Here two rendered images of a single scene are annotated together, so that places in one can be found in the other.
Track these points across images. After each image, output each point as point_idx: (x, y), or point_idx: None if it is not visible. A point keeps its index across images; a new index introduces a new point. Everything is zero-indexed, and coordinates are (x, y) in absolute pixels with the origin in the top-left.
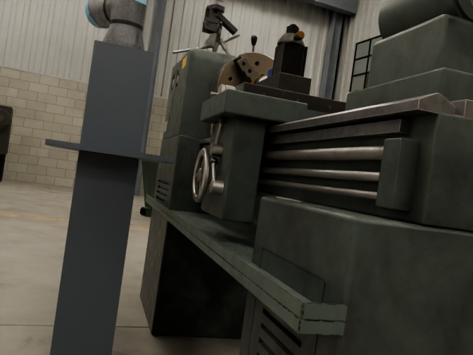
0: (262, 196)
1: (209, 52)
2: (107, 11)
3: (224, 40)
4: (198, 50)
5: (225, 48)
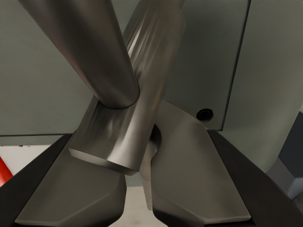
0: None
1: (293, 122)
2: None
3: (130, 86)
4: (277, 156)
5: (182, 34)
